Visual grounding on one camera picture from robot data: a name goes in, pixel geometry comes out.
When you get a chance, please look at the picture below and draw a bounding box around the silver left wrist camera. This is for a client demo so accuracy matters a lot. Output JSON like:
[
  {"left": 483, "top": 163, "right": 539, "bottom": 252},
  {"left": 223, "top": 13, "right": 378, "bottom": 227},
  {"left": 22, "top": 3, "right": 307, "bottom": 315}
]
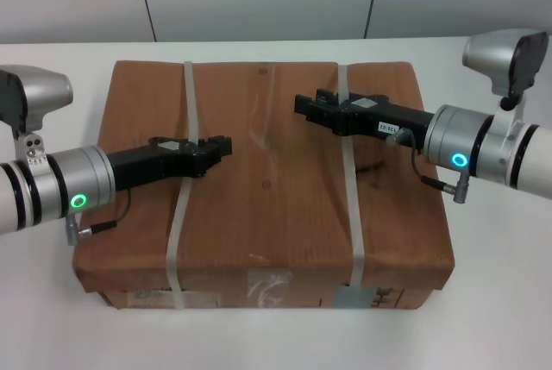
[{"left": 0, "top": 64, "right": 75, "bottom": 164}]

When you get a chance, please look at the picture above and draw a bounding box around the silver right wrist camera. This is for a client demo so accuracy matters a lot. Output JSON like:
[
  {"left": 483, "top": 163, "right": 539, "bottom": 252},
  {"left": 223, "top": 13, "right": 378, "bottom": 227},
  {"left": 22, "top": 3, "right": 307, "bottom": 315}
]
[{"left": 461, "top": 29, "right": 549, "bottom": 138}]

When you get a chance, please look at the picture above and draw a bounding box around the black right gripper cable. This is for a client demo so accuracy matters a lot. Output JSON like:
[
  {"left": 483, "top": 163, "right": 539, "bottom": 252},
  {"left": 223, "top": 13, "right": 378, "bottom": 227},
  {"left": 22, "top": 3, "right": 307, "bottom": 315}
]
[{"left": 386, "top": 127, "right": 471, "bottom": 204}]

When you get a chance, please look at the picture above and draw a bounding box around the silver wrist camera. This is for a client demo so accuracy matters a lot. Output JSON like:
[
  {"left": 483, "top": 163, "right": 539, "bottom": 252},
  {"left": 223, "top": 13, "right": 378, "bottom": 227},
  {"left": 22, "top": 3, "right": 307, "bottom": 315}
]
[
  {"left": 461, "top": 29, "right": 549, "bottom": 138},
  {"left": 0, "top": 64, "right": 75, "bottom": 164}
]

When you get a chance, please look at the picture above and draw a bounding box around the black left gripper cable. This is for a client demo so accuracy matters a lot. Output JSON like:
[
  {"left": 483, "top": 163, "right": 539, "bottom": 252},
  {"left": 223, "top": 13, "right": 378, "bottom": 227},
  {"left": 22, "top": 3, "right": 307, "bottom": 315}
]
[{"left": 64, "top": 191, "right": 133, "bottom": 244}]

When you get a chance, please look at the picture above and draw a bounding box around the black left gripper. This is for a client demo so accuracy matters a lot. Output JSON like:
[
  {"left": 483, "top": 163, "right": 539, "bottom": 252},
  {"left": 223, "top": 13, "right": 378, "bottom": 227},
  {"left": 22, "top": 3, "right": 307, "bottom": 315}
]
[{"left": 107, "top": 134, "right": 235, "bottom": 192}]

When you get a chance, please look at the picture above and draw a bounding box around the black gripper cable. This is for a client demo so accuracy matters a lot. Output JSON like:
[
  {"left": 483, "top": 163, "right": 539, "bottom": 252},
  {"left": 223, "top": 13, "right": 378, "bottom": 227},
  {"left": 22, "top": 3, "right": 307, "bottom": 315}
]
[
  {"left": 64, "top": 191, "right": 133, "bottom": 244},
  {"left": 386, "top": 127, "right": 471, "bottom": 204}
]

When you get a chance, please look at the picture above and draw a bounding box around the white plastic packing strap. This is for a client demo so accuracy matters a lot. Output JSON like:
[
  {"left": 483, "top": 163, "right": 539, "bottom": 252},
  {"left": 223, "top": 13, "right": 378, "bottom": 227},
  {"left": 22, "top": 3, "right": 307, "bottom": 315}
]
[
  {"left": 336, "top": 63, "right": 367, "bottom": 290},
  {"left": 165, "top": 60, "right": 207, "bottom": 310}
]

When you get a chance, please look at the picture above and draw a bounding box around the brown cardboard box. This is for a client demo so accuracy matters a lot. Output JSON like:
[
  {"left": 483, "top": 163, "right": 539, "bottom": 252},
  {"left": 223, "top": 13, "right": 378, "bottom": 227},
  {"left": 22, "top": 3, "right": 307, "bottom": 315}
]
[{"left": 71, "top": 59, "right": 457, "bottom": 311}]

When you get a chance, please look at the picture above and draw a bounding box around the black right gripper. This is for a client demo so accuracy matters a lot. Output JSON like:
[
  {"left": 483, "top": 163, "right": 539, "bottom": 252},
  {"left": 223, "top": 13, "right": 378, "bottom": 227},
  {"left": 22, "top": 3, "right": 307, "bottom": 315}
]
[{"left": 293, "top": 88, "right": 435, "bottom": 141}]

